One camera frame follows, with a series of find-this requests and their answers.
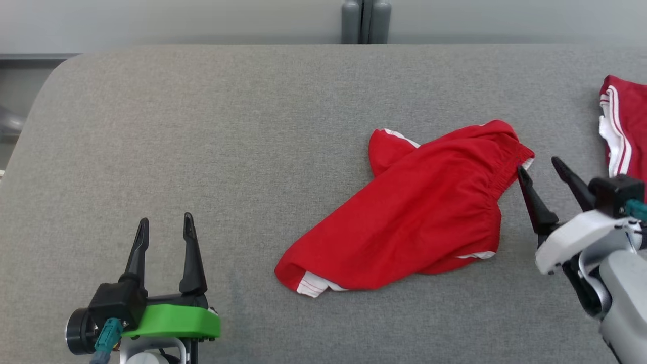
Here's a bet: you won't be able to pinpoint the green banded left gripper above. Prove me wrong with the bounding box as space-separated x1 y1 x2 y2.
118 212 222 341

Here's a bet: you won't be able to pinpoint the grey partition post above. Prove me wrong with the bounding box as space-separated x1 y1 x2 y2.
341 0 393 46

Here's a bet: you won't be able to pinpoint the dark grey wall baseboard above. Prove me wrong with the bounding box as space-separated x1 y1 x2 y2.
0 53 80 61

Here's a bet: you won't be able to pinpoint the red t-shirt with white sleeves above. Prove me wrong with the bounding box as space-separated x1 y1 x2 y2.
598 74 647 204

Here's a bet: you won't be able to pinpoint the left camera cable teal plug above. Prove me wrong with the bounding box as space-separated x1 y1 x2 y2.
89 317 125 364

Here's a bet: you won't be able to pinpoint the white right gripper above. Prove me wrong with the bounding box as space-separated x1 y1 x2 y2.
516 156 642 277

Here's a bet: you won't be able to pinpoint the red shorts with white stripe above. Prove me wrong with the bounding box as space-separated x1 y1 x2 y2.
274 119 536 298

